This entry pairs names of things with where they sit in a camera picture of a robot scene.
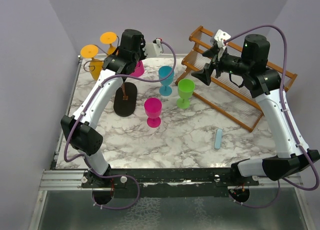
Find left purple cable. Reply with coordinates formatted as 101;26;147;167
63;41;177;210

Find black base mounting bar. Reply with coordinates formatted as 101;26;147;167
81;167;259;198

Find metal wine glass rack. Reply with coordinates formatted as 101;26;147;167
83;38;138;117

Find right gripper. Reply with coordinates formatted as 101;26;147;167
191;46;251;85

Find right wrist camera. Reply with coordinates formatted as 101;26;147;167
210;29;231;48

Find wooden dish rack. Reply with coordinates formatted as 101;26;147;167
175;26;298;133

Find blue plastic wine glass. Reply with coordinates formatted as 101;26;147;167
158;66;174;96

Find purple cable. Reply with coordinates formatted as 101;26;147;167
223;24;320;209
63;41;177;210

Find yellow plastic wine glass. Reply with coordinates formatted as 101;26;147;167
80;44;103;81

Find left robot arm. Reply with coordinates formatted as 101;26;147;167
60;29;146;187

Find pink wine glass front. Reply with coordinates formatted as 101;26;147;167
130;61;145;77

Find green plastic wine glass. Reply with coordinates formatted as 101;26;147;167
176;79;195;109

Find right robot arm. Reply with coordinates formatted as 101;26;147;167
192;30;320;185

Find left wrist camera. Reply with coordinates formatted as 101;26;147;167
143;38;164;58

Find pink wine glass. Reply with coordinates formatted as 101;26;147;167
144;98;162;128
130;61;145;77

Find orange plastic wine glass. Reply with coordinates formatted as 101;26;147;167
100;32;117;55

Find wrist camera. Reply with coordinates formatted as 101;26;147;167
210;29;231;48
143;38;164;58

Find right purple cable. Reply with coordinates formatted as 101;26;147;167
223;24;320;209

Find light blue flat stick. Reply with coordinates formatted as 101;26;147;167
213;129;223;150

